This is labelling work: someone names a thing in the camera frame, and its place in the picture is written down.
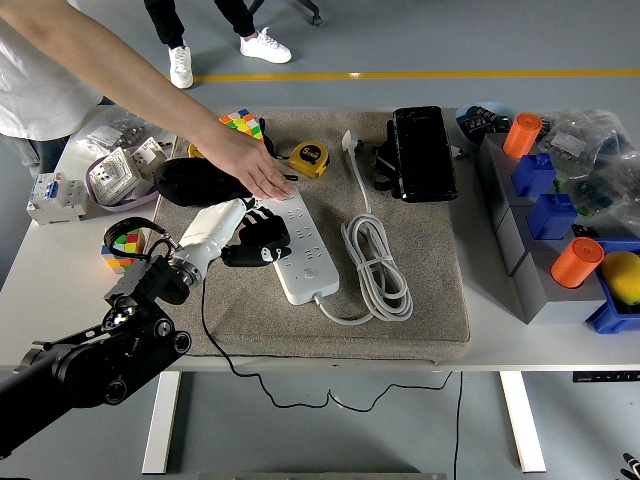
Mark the yellow lemon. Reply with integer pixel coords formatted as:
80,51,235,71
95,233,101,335
599,251,640,306

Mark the yellow tape measure red label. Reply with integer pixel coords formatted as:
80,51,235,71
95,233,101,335
287,141,331,180

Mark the white circuit breaker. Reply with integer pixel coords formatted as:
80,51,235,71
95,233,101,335
25,172,90,226

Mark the white table leg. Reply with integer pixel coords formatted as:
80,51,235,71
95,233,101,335
141,370,182,475
499,370,547,474

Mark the grey-brown mat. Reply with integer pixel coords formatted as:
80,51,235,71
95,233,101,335
144,107,471,362

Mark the hanging black cable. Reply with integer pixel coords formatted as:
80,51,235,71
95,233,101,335
452,370,465,480

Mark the small colourful puzzle cube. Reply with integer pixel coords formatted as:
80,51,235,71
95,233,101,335
101,227,146,275

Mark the black office chair base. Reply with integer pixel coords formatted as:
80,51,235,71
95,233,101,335
247,0,323,26

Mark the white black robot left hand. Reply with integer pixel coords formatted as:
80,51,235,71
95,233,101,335
172,196,294,275

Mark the large colourful puzzle cube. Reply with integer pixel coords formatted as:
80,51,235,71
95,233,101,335
218,108,265,143

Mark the blue plastic block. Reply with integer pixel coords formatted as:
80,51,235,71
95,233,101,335
525,193,580,241
510,152,558,199

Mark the white coiled power strip cable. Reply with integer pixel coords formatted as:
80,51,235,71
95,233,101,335
314,129,415,327

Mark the black cloth with strap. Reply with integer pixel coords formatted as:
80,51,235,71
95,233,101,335
153,118,300,207

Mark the grey metal bar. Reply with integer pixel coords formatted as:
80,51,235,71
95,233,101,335
196,471,448,480

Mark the grey block holder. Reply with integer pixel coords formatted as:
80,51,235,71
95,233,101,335
474,132,609,326

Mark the light blue bowl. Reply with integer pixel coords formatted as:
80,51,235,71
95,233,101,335
454,101,519,151

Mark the black printed packet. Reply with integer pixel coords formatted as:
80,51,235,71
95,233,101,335
458,107,514,139

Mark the white power strip board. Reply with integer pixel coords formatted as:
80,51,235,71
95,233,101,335
272,192,341,306

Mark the clear bag of small parts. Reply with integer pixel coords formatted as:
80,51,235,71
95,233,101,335
64,104,176,166

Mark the glossy black box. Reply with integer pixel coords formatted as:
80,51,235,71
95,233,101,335
391,104,459,204

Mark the blue plastic bin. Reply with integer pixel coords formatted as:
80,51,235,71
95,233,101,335
584,237,640,335

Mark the clear bag of dark parts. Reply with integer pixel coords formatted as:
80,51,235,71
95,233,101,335
537,108,640,239

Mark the thin black plug cord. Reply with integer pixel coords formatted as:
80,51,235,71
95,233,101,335
199,272,453,412

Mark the small white wall socket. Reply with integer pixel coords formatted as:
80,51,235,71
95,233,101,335
130,137,171,176

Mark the black plug adapter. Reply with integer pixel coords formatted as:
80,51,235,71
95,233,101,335
238,214,291,251

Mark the large white wall socket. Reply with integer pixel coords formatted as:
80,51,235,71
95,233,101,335
87,147,144,206

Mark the person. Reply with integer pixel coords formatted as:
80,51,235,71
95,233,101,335
143,0,293,90
0,14,106,174

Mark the orange cylinder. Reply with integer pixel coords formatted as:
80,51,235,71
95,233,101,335
502,113,544,160
550,236,606,290

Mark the person's hand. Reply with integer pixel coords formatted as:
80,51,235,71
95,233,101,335
195,122,298,202

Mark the pale purple tray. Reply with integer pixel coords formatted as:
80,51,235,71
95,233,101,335
84,158,160,213

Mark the black table control panel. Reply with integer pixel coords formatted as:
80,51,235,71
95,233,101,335
572,370,640,384

